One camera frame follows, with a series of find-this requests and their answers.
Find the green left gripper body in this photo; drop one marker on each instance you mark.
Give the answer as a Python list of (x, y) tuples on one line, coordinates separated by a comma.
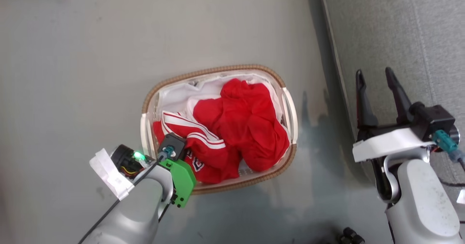
[(183, 182)]

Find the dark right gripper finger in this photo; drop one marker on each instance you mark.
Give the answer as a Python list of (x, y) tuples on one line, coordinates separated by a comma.
[(401, 102), (364, 106)]

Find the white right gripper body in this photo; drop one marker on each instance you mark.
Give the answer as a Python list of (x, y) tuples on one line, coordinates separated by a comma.
[(388, 142)]

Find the red jersey with white stripes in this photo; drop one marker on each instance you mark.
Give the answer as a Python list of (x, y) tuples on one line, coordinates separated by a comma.
[(210, 156)]

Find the plain red t-shirt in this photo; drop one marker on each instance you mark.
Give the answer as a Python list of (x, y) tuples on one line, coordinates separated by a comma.
[(247, 124)]

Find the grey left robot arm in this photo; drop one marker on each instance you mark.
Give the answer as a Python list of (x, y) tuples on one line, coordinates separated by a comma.
[(138, 215)]

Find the white paper tag left arm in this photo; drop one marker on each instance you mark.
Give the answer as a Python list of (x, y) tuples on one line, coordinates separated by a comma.
[(109, 173)]

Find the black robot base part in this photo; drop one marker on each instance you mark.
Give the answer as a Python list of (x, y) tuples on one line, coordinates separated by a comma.
[(351, 236)]

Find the white paper tag right arm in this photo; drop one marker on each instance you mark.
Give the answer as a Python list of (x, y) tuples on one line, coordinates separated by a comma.
[(461, 197)]

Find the white basket liner cloth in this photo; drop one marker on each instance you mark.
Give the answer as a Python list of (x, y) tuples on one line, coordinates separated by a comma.
[(174, 95)]

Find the white and brown laundry basket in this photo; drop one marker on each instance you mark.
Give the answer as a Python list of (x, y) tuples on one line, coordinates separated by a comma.
[(279, 164)]

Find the grey fabric sofa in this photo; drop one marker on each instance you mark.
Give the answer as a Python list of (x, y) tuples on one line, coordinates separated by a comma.
[(399, 36)]

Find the teal left camera connector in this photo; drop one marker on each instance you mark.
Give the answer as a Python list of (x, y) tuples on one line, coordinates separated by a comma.
[(169, 150)]

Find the teal camera connector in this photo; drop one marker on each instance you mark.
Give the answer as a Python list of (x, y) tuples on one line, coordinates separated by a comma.
[(446, 141), (169, 150)]

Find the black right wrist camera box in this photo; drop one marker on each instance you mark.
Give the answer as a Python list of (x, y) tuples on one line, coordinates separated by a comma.
[(436, 118)]

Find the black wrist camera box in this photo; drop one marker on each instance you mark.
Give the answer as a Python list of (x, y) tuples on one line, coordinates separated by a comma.
[(436, 118), (176, 142)]

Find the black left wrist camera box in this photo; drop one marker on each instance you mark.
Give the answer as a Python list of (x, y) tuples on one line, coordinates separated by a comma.
[(176, 142)]

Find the teal right camera connector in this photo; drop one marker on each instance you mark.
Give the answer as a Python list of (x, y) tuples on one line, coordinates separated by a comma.
[(446, 141)]

